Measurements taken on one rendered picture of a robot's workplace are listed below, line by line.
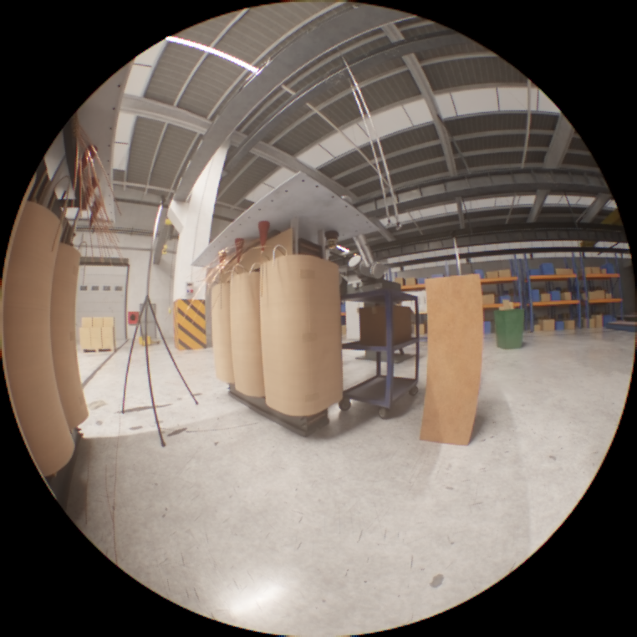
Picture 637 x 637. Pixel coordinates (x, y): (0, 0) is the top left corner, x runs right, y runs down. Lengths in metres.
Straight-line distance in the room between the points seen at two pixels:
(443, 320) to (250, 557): 1.27
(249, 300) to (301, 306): 0.48
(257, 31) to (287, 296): 9.34
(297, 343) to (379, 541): 0.95
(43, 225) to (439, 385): 1.90
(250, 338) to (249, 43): 9.56
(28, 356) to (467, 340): 1.82
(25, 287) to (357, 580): 1.35
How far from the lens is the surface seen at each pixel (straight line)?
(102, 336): 7.12
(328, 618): 0.72
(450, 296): 1.09
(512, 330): 4.72
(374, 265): 2.37
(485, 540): 0.90
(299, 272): 1.06
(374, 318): 1.57
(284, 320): 1.05
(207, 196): 7.77
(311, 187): 1.04
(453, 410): 1.20
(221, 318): 1.80
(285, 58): 4.19
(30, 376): 0.97
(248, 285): 1.41
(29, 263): 0.98
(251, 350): 1.40
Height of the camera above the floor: 0.72
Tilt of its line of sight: 1 degrees up
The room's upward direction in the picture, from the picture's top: 2 degrees counter-clockwise
